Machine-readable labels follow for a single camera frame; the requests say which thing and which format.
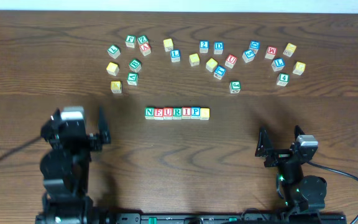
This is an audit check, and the green N block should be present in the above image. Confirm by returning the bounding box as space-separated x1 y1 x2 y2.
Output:
144 107 155 119

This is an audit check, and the red E block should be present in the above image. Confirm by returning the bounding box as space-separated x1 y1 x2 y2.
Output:
154 108 164 120

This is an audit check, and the red u block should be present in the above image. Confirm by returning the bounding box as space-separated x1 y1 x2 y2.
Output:
224 54 238 68
163 107 173 119

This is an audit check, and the yellow s block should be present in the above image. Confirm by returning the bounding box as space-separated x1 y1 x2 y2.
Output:
200 108 210 120
163 39 174 52

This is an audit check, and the blue P block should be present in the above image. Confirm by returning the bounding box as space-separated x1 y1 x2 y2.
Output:
191 107 201 119

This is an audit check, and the red I block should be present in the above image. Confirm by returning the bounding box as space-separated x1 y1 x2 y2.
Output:
181 107 191 119

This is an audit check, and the green R block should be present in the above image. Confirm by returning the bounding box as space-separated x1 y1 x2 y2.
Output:
172 108 182 119

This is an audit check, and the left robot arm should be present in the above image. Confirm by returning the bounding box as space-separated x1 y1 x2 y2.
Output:
35 106 111 224

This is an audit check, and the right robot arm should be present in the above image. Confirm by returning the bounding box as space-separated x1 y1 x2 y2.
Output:
255 126 327 221

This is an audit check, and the yellow K block left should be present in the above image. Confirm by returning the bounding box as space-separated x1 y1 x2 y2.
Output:
111 81 122 93

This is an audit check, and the yellow k block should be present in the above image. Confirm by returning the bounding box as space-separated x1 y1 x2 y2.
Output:
111 81 122 93
283 43 297 57

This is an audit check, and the green 4 block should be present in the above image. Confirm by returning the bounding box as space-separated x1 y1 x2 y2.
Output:
276 73 290 86

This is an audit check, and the yellow G block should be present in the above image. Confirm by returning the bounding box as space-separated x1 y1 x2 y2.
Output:
293 62 306 75

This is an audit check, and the yellow C block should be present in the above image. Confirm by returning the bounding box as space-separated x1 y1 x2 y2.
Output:
106 62 119 76

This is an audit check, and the green J block lower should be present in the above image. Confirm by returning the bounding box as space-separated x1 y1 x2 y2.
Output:
229 81 241 93

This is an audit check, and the green j block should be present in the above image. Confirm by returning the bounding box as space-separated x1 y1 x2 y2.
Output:
125 35 136 48
229 81 241 93

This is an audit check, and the blue L block right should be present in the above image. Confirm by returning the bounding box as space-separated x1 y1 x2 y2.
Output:
272 58 285 72

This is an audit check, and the blue l block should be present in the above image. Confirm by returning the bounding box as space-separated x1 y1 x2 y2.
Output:
170 49 181 63
272 58 285 72

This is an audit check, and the green B block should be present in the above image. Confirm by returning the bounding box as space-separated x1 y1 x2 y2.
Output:
129 58 142 73

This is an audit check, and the yellow K block right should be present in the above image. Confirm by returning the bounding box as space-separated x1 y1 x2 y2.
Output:
283 43 297 57

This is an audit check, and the green L block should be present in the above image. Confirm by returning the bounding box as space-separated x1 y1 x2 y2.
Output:
107 45 121 59

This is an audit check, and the red M block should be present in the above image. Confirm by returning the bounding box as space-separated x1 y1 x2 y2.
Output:
265 46 277 60

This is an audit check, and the blue T block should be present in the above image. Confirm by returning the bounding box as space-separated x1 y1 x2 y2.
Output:
213 65 226 80

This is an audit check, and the blue 5 block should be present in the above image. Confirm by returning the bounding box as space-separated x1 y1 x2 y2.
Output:
242 49 255 63

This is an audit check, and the red A block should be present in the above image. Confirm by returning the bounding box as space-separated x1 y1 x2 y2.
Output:
139 42 151 56

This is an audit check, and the green J block upper left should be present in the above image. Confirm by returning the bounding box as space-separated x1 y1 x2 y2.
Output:
125 35 136 48

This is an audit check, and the blue D block right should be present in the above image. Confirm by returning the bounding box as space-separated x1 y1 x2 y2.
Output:
249 40 260 54

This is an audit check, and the blue d block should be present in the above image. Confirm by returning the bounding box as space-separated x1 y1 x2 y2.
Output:
249 40 260 54
214 42 224 55

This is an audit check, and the yellow O block right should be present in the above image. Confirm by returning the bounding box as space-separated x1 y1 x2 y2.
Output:
206 58 218 72

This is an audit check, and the green Z block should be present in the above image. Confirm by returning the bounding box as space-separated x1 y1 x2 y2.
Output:
137 35 149 45

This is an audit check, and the blue L block centre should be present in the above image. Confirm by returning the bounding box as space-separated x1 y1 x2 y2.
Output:
170 49 181 63

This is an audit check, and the blue D block centre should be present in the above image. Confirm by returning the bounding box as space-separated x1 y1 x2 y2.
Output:
214 42 224 55

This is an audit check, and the yellow S block top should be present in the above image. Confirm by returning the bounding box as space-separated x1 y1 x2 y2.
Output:
163 39 174 52

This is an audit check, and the right black cable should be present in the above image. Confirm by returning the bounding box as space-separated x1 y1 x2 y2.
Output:
305 161 358 224

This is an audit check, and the black cable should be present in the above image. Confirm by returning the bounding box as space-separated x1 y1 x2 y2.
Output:
0 136 43 224
305 161 358 224

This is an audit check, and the left black cable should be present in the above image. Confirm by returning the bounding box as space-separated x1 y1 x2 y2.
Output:
0 136 43 224

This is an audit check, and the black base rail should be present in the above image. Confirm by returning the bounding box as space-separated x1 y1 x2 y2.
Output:
35 213 347 224

